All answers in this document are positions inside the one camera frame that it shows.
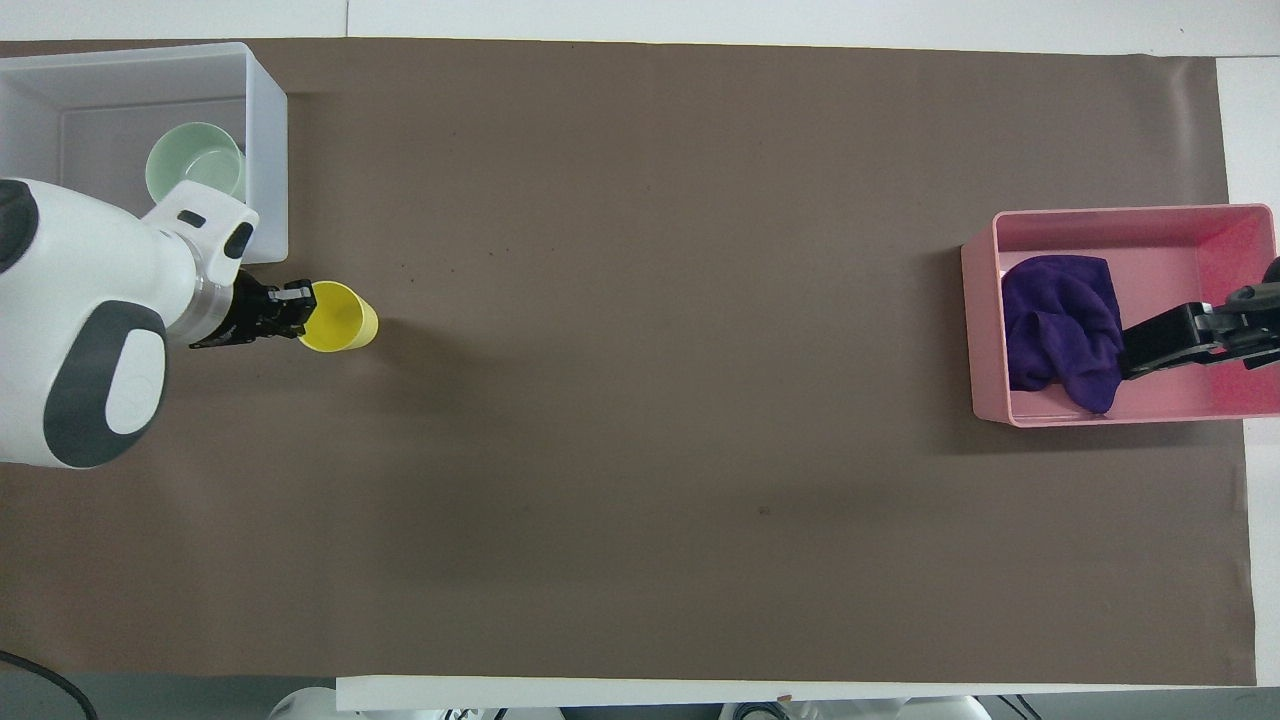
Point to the purple cloth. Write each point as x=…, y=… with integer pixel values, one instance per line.
x=1060, y=320

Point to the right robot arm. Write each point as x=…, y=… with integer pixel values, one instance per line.
x=900, y=712

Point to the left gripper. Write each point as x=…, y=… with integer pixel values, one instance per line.
x=240, y=312

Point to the pale green plastic cup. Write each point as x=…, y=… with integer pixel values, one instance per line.
x=200, y=165

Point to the white plastic box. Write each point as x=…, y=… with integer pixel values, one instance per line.
x=265, y=150

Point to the pink plastic box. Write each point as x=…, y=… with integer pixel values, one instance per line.
x=1170, y=235

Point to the yellow plastic cup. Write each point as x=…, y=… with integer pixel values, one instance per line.
x=345, y=320

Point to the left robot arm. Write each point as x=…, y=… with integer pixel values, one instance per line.
x=70, y=260

